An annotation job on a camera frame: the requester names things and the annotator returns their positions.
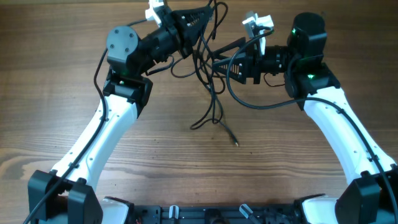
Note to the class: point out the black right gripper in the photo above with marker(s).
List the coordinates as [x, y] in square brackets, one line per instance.
[251, 64]

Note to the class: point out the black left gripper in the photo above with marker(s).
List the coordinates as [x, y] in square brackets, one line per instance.
[180, 32]

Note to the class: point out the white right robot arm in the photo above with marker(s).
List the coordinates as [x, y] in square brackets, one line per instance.
[371, 175]

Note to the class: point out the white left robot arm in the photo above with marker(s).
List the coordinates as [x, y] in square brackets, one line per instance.
[66, 194]

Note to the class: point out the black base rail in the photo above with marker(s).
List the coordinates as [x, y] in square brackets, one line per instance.
[230, 214]

